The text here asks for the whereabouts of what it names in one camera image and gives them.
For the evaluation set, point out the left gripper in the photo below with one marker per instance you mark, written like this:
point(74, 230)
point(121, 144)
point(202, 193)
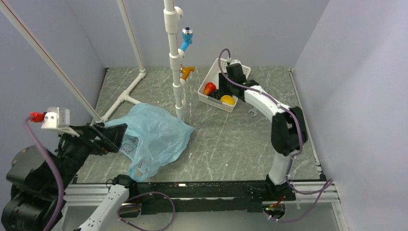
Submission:
point(111, 136)

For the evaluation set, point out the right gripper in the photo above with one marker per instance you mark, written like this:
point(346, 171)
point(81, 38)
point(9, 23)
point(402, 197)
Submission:
point(223, 80)

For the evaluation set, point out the dark fake grape bunch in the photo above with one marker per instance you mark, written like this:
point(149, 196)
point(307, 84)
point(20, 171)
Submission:
point(215, 94)

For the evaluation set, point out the yellow fake fruit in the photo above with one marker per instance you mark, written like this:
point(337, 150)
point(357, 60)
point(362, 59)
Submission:
point(227, 99)

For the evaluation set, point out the red fake fruit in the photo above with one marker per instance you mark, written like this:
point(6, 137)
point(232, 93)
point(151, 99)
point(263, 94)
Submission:
point(209, 88)

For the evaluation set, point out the light blue plastic bag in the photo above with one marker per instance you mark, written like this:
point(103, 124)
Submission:
point(153, 138)

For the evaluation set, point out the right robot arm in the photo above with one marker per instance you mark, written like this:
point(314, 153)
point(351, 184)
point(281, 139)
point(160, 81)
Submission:
point(288, 127)

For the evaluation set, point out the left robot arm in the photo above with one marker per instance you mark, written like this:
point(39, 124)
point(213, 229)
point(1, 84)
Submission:
point(36, 199)

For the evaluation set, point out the white plastic basket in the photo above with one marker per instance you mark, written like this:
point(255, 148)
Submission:
point(214, 76)

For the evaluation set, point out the silver wrench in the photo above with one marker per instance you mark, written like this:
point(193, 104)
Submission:
point(252, 112)

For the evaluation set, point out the orange pipe fitting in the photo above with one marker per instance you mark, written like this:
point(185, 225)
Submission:
point(185, 71)

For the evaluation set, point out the blue pipe fitting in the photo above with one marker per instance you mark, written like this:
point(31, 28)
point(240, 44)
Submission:
point(187, 35)

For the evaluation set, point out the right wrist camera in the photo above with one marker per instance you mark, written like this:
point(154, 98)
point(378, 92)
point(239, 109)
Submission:
point(230, 61)

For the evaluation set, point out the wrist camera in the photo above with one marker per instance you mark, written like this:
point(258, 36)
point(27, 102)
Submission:
point(230, 61)
point(53, 118)

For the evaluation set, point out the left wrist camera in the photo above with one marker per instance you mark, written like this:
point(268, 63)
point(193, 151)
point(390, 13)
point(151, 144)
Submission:
point(53, 118)

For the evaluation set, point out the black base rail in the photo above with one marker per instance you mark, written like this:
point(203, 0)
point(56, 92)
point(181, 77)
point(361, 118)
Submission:
point(150, 198)

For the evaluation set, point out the white PVC pipe frame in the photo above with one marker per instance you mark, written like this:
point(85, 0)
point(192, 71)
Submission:
point(53, 52)

